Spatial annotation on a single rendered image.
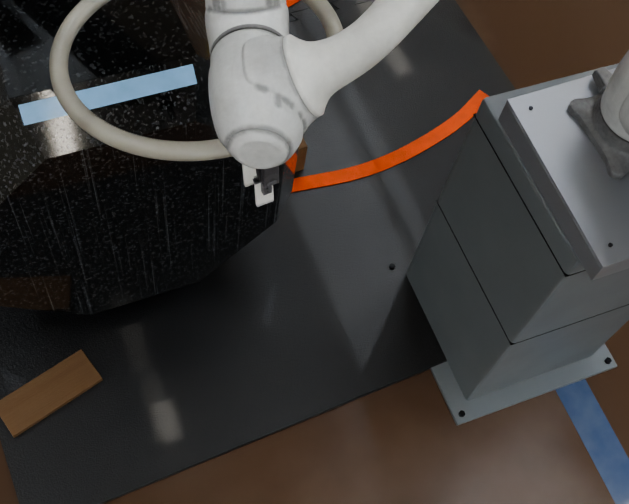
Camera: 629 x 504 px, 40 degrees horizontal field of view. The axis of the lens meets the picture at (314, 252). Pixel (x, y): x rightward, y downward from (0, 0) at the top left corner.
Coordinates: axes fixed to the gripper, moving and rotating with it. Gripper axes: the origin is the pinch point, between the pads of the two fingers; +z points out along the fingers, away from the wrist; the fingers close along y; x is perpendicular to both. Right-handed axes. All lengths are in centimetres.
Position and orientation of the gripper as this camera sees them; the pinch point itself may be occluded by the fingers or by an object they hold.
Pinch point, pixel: (257, 179)
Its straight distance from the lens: 139.7
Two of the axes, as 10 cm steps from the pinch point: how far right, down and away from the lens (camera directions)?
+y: -4.5, -7.2, 5.2
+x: -8.9, 3.6, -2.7
